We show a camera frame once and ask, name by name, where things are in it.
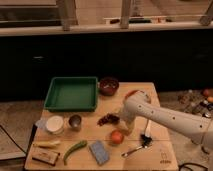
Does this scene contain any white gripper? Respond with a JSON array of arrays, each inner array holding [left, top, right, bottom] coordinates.
[[119, 108, 136, 134]]

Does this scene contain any dark red grape bunch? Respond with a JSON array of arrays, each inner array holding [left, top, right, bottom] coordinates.
[[97, 114, 120, 126]]

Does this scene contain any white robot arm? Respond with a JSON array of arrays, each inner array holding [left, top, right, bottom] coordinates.
[[119, 90, 213, 150]]

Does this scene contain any metal cup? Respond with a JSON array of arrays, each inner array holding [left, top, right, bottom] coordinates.
[[69, 115, 82, 131]]

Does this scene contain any red orange carrot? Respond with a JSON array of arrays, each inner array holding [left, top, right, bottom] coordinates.
[[125, 90, 138, 99]]

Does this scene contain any orange fruit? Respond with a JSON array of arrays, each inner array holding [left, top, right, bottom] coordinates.
[[110, 130, 124, 145]]

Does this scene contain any dark red bowl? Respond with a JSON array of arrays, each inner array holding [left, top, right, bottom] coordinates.
[[99, 77, 119, 96]]

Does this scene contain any metal spoon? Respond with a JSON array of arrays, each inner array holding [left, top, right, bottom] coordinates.
[[121, 145, 148, 158]]

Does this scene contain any blue sponge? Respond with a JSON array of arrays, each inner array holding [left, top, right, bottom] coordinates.
[[89, 141, 110, 165]]

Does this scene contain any green pepper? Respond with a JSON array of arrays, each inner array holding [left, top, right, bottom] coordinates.
[[63, 140, 87, 165]]

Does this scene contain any green plastic tray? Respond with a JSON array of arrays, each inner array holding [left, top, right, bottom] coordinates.
[[44, 77, 98, 112]]

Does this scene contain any white round container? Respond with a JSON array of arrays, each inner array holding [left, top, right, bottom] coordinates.
[[45, 116, 64, 134]]

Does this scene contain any yellow banana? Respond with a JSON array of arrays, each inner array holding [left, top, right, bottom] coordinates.
[[33, 140, 61, 148]]

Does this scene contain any brown wooden block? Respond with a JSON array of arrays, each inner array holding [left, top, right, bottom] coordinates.
[[32, 148, 60, 166]]

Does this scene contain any white handled brush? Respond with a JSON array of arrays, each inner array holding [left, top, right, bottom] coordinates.
[[141, 120, 152, 145]]

